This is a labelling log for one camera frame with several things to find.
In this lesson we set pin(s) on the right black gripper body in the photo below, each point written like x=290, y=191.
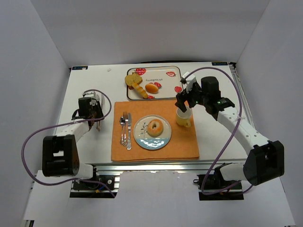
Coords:
x=185, y=96

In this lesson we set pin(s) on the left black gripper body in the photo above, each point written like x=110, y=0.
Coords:
x=95, y=113

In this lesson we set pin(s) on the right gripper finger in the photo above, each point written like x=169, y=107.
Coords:
x=181, y=97
x=181, y=105

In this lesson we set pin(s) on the metal serving tongs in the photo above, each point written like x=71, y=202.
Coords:
x=99, y=112

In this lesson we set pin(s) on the sugared bagel donut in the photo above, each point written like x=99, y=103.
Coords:
x=155, y=128

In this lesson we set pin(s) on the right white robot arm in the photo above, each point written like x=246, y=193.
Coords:
x=265, y=158

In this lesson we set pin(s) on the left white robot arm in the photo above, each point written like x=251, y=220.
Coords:
x=60, y=154

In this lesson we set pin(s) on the sliced loaf bread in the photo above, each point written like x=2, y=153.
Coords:
x=134, y=77

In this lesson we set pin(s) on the yellow mug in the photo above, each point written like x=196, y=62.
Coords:
x=183, y=118

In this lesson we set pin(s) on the strawberry print tray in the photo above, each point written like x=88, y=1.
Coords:
x=165, y=78

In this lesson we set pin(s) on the round orange bun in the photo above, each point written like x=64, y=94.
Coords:
x=151, y=88

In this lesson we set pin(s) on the right corner label sticker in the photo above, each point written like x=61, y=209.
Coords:
x=219, y=63

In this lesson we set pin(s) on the corner label sticker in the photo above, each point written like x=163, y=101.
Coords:
x=79, y=68
x=219, y=63

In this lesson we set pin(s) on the silver spoon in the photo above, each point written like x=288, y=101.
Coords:
x=122, y=123

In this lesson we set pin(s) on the silver fork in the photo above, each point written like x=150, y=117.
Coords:
x=125, y=129

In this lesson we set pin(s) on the orange cloth placemat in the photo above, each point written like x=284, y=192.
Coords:
x=183, y=141

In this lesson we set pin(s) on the long baguette roll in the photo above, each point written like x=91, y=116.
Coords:
x=133, y=86

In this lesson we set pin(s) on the left corner label sticker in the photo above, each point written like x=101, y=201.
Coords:
x=79, y=68

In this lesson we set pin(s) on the ceramic plate with plant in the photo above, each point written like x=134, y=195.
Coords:
x=145, y=140

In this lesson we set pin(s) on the silver table knife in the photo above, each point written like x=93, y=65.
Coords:
x=129, y=121

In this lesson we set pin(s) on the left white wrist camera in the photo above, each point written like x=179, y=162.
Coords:
x=93, y=96

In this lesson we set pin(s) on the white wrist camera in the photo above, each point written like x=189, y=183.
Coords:
x=93, y=96
x=188, y=81

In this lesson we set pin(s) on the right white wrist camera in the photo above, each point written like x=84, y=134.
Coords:
x=188, y=81

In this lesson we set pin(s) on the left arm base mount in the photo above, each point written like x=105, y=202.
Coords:
x=95, y=190

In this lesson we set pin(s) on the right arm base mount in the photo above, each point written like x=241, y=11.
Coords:
x=215, y=182

